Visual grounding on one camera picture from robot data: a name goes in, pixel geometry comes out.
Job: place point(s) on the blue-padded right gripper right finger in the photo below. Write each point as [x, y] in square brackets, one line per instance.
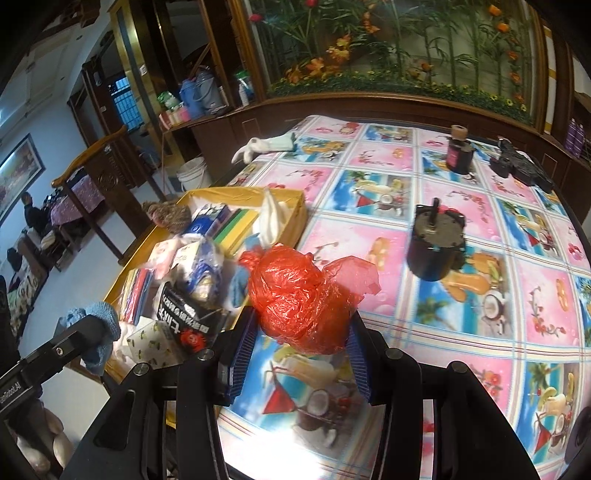
[390, 378]

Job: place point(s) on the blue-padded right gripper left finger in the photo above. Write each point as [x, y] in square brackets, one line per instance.
[212, 377]

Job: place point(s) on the blue cloth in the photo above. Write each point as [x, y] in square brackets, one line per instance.
[99, 326]

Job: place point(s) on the red plastic bag ball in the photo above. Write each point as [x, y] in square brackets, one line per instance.
[307, 307]

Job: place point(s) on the blue white tissue pack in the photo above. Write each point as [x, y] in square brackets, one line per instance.
[200, 263]

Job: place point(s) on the colourful felt sheets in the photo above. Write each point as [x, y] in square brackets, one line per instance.
[134, 294]

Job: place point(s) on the black crab print packet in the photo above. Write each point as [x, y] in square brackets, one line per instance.
[194, 327]

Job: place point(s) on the lemon print tissue pack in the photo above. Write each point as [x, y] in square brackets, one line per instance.
[155, 345]

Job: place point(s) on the blue glove with red bag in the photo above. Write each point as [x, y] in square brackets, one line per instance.
[238, 285]

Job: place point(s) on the yellow-rimmed cardboard tray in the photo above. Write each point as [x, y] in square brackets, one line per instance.
[234, 238]

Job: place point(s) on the pink tissue pack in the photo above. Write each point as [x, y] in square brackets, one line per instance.
[161, 257]

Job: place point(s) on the black cylindrical motor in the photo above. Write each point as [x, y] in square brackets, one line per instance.
[437, 244]

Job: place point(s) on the colourful patterned tablecloth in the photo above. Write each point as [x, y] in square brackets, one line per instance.
[517, 313]

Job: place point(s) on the blue tissue box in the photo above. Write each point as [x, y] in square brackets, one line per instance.
[208, 221]

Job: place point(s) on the seated person in background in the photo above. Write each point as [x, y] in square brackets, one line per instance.
[35, 218]

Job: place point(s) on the white plastic bag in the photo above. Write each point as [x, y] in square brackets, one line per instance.
[272, 218]

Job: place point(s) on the brown knitted hat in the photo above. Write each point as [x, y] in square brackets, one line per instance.
[168, 215]

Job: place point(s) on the white plastic bucket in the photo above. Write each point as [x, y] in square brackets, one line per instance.
[193, 174]

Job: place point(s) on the wooden chair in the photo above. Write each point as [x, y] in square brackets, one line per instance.
[115, 168]

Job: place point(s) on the small dark bottle with cap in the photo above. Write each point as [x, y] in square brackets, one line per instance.
[460, 151]

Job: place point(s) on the white rubber glove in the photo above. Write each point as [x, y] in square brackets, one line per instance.
[258, 146]

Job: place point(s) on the black tool on table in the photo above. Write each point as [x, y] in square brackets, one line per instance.
[511, 163]

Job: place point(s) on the blue thermos jug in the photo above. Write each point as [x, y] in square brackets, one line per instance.
[191, 99]

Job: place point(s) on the grey thermos jug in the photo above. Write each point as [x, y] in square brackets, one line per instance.
[209, 93]

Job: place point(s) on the framed wall painting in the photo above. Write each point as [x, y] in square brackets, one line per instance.
[19, 170]

